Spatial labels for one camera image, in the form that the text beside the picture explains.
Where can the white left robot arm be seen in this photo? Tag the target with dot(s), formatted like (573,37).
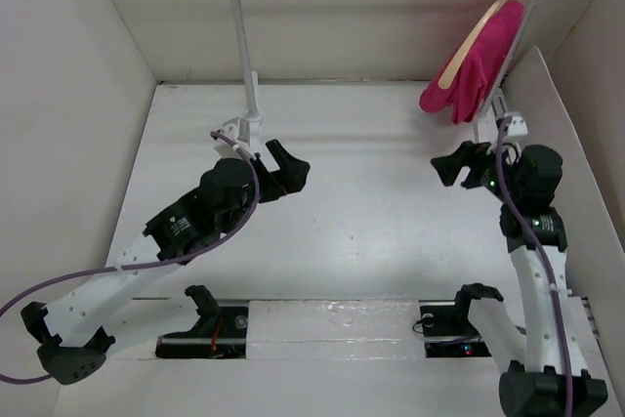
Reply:
(76,333)

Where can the pink trousers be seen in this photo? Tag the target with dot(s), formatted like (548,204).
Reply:
(476,75)

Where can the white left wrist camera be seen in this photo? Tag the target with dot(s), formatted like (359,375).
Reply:
(242,133)

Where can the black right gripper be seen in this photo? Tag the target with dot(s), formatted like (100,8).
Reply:
(473,154)

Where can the beige wooden hanger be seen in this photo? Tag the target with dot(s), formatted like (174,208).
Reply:
(448,75)

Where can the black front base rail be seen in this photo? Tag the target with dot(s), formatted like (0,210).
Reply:
(365,330)

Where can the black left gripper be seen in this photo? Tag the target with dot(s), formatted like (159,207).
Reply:
(290,178)

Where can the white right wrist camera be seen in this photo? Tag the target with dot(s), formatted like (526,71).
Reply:
(512,129)

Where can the aluminium side rail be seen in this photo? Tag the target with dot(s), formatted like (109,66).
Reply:
(499,104)

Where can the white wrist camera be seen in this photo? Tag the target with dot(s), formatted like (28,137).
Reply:
(242,133)
(512,129)

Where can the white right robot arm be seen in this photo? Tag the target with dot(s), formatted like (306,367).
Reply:
(542,369)

